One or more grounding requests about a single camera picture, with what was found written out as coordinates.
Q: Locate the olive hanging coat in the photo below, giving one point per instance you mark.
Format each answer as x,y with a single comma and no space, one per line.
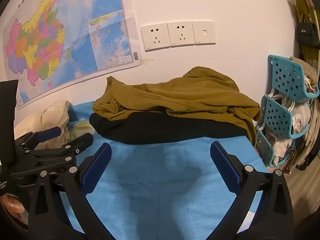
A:
306,5

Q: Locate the beige hanging garment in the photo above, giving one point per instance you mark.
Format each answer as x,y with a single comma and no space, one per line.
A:
312,135

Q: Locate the blue blanket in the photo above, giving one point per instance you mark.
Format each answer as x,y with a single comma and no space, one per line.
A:
162,180

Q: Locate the pale yellow cloth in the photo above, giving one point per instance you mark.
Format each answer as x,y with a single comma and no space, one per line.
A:
81,130

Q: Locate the black handbag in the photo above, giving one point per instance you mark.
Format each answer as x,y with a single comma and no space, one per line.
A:
306,33

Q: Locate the clear tape strip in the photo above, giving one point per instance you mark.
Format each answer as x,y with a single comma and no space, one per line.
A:
147,61

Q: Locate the olive green garment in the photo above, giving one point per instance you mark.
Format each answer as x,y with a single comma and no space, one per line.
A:
190,90

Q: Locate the colourful wall map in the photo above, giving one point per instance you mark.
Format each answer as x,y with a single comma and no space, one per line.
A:
50,35

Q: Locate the black garment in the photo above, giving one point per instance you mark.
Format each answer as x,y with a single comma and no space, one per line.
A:
150,130

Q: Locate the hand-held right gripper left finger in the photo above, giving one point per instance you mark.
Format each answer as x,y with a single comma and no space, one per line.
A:
97,168

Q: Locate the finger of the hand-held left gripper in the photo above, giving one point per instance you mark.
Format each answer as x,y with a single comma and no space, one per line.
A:
50,132
80,142

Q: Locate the person's left hand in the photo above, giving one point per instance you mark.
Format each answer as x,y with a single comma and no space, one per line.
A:
12,206

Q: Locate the cream garment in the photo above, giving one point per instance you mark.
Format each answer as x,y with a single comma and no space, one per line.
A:
50,116

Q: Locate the white cloth in basket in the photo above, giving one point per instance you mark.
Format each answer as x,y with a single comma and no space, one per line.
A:
298,118

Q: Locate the blue plastic hanging basket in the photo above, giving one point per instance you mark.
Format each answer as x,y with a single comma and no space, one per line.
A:
287,77
276,120
264,150

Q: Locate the white wall socket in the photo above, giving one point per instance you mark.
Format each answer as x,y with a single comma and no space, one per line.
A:
155,37
181,33

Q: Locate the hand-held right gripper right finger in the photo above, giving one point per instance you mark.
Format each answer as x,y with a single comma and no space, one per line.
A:
225,168

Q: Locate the beige cloth in basket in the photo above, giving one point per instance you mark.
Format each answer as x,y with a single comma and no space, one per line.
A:
308,76

